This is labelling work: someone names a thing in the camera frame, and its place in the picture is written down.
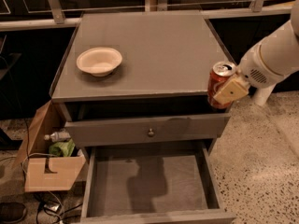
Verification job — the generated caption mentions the brown cardboard box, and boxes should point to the brown cardboard box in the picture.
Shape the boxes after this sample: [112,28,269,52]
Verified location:
[13,102,86,192]

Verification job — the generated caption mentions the clear plastic bottle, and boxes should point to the clear plastic bottle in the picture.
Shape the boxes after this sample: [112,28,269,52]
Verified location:
[44,131,71,142]

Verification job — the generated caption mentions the round metal drawer knob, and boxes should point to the round metal drawer knob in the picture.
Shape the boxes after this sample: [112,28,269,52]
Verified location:
[148,128,155,137]

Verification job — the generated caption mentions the green plastic bag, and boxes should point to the green plastic bag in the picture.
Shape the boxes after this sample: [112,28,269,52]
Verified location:
[49,139,75,157]

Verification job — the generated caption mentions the white slanted pole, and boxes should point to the white slanted pole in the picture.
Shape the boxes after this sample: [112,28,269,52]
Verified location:
[252,85,276,106]

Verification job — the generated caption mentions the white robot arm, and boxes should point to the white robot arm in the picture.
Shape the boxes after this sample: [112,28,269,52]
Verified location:
[211,0,299,108]

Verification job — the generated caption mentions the open grey middle drawer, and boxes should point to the open grey middle drawer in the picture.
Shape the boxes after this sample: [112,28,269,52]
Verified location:
[80,141,235,224]

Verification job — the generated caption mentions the black shoe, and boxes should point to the black shoe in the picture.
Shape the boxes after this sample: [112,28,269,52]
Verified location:
[0,202,27,224]

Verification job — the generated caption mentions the metal window railing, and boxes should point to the metal window railing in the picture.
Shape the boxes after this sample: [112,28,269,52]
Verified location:
[0,0,299,31]

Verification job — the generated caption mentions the grey drawer cabinet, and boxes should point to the grey drawer cabinet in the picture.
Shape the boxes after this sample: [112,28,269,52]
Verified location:
[49,10,249,156]

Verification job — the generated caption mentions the grey top drawer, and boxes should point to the grey top drawer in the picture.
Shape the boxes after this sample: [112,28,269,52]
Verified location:
[65,113,230,147]

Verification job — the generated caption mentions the white paper bowl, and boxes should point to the white paper bowl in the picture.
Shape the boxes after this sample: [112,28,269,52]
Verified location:
[77,48,122,77]

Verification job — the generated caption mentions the red coke can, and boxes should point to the red coke can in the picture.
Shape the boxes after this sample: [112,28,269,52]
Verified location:
[207,62,236,109]

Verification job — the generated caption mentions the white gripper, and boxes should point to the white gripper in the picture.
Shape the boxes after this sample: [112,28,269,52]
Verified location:
[213,44,285,105]

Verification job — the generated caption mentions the black and white cables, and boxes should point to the black and white cables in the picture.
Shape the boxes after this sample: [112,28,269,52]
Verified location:
[0,119,84,224]

